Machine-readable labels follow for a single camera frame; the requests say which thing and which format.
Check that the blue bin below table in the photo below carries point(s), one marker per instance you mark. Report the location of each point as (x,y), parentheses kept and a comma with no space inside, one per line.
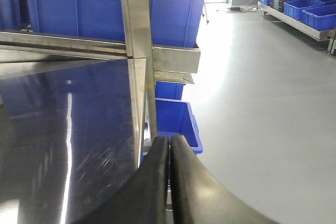
(175,117)

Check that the stainless steel rack frame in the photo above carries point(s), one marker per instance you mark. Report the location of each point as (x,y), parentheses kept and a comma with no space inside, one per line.
(109,92)

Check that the large blue bin right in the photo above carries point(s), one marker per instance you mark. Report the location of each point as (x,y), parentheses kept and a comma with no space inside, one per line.
(173,22)

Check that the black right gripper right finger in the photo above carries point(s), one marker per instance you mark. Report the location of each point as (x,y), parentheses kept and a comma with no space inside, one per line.
(197,197)

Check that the blue bin on distant shelf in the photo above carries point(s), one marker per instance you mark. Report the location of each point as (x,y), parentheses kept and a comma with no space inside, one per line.
(294,9)

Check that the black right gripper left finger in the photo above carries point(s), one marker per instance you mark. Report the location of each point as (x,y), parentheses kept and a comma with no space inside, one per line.
(110,183)

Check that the distant steel shelf rack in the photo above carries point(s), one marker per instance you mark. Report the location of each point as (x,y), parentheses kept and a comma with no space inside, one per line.
(328,35)

